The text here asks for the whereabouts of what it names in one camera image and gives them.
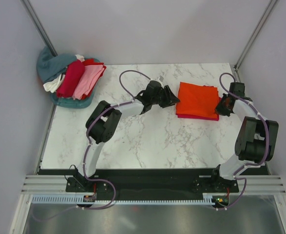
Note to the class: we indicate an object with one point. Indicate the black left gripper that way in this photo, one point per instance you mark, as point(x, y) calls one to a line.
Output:
point(170, 98)

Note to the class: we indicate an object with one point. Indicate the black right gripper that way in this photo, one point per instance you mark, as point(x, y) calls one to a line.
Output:
point(221, 111)

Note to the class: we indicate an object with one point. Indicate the orange t shirt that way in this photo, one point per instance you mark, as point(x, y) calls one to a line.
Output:
point(196, 101)

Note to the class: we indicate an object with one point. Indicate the magenta t shirt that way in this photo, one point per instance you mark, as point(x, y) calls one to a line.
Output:
point(198, 118)

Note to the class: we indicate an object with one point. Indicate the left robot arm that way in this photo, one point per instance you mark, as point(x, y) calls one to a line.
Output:
point(104, 120)

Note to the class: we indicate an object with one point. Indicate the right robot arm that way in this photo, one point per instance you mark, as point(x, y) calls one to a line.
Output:
point(256, 139)

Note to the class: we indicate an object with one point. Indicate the pink t shirt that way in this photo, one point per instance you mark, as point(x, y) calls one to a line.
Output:
point(88, 80)

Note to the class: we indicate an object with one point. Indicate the crimson t shirt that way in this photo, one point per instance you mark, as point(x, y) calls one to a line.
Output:
point(72, 77)

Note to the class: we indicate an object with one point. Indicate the teal laundry basket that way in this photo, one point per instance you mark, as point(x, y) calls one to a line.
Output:
point(70, 102)

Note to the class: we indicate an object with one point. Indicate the grey-teal t shirt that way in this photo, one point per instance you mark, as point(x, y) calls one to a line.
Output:
point(49, 67)

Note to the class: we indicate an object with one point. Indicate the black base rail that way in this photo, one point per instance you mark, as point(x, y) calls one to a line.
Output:
point(144, 184)

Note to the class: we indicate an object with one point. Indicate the right aluminium frame post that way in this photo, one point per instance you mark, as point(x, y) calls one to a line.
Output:
point(256, 32)

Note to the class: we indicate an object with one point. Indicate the aluminium frame post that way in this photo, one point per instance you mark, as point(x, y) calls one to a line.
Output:
point(38, 25)
point(256, 32)

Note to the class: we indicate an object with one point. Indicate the white slotted cable duct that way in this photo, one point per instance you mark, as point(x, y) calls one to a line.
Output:
point(90, 200)

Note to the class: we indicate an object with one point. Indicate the left aluminium frame post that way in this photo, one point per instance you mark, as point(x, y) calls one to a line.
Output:
point(38, 25)

